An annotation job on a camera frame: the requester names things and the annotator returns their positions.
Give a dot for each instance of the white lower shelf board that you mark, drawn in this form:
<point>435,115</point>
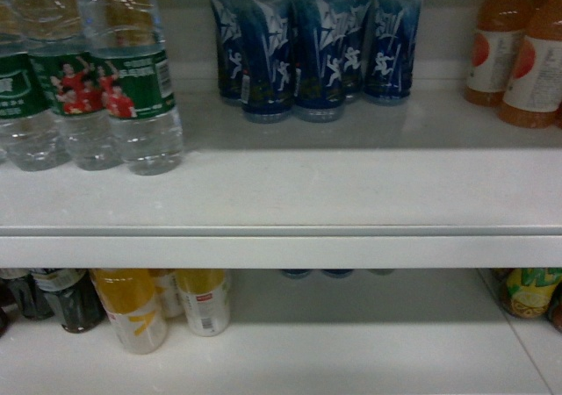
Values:
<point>435,182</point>

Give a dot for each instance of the water bottle green label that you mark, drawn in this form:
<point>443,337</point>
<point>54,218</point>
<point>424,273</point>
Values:
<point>126,37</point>
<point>29,134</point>
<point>59,56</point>

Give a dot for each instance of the yellow white drink bottle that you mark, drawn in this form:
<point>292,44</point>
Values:
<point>205,294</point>
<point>133,308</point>

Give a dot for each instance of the blue sports drink bottle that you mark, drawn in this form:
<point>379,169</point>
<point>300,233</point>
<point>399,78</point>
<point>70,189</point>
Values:
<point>393,29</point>
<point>228,51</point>
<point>353,44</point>
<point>267,82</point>
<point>321,27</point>

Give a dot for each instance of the dark tea bottle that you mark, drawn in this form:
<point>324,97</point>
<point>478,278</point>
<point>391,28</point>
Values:
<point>71,296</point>
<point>29,298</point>

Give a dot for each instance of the yellow lemon tea bottle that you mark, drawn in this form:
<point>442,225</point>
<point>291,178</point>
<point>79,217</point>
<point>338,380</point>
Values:
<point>526,292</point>

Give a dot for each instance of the orange juice bottle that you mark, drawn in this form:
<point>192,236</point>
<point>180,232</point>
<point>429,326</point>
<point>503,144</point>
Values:
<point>496,41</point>
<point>533,96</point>

